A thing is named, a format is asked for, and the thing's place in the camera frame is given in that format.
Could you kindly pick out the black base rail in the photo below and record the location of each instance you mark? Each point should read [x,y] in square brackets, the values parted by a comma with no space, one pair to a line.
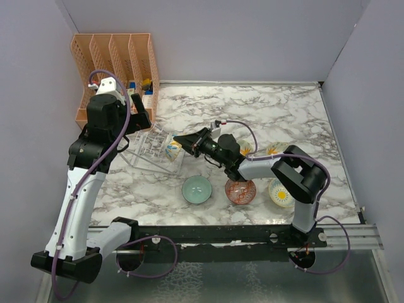
[217,243]

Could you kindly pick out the white red small box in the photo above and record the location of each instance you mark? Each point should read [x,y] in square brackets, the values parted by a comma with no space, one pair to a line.
[130,91]

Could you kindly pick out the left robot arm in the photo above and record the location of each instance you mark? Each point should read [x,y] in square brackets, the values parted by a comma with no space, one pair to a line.
[70,253]

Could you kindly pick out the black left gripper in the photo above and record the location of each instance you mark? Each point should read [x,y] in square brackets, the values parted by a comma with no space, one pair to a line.
[140,120]

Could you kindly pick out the white orange flower small bowl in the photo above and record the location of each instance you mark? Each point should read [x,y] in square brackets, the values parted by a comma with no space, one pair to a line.
[276,148]

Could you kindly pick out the white stationery box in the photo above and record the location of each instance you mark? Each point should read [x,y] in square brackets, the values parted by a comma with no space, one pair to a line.
[148,101]

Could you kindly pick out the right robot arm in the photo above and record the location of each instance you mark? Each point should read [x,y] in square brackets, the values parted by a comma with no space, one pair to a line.
[303,177]

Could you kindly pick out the yellow sun pattern bowl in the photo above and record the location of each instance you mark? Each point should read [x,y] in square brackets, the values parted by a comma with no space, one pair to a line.
[279,194]

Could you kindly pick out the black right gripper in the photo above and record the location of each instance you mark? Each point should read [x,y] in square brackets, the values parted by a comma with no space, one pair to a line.
[194,141]

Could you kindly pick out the light teal ceramic bowl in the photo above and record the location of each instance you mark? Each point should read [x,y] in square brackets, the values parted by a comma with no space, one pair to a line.
[196,190]

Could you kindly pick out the peach plastic file organizer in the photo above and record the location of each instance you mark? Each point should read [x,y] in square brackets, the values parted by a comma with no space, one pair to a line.
[130,56]

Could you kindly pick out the white wire dish rack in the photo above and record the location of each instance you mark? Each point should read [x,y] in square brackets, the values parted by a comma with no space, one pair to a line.
[146,150]

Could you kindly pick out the yellow grey eraser block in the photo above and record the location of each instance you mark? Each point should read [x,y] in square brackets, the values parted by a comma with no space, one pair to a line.
[147,84]

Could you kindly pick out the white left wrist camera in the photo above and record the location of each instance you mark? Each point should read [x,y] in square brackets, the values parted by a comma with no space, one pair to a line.
[108,86]

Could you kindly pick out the red patterned ceramic bowl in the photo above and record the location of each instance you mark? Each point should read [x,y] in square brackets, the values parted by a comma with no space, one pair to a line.
[240,193]

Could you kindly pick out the white bowl orange flower green leaves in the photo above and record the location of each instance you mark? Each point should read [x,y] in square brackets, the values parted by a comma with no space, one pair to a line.
[245,147]

